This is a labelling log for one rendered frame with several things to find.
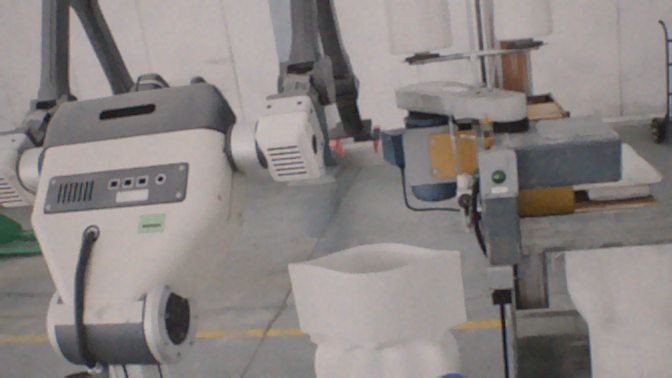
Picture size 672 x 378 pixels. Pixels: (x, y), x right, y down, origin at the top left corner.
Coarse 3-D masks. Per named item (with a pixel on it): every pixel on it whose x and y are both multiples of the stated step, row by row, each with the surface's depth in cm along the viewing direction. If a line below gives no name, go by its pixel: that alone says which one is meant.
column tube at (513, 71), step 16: (496, 64) 169; (512, 64) 169; (528, 64) 168; (496, 80) 171; (512, 80) 170; (528, 80) 169; (528, 96) 170; (528, 256) 184; (528, 272) 186; (528, 288) 187; (528, 304) 189; (544, 304) 188; (512, 320) 192; (512, 336) 193; (512, 352) 195; (512, 368) 198
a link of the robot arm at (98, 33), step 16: (80, 0) 147; (96, 0) 151; (80, 16) 150; (96, 16) 151; (96, 32) 153; (96, 48) 156; (112, 48) 157; (112, 64) 158; (112, 80) 161; (128, 80) 164
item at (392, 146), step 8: (400, 128) 178; (384, 136) 176; (392, 136) 170; (400, 136) 171; (384, 144) 177; (392, 144) 171; (400, 144) 172; (384, 152) 179; (392, 152) 172; (400, 152) 172; (392, 160) 173; (400, 160) 173; (400, 168) 178
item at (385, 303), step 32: (352, 256) 167; (384, 256) 167; (416, 256) 161; (448, 256) 153; (320, 288) 159; (352, 288) 151; (384, 288) 149; (416, 288) 152; (448, 288) 156; (320, 320) 163; (352, 320) 154; (384, 320) 151; (416, 320) 154; (448, 320) 158; (320, 352) 162; (352, 352) 159; (384, 352) 157; (416, 352) 156; (448, 352) 156
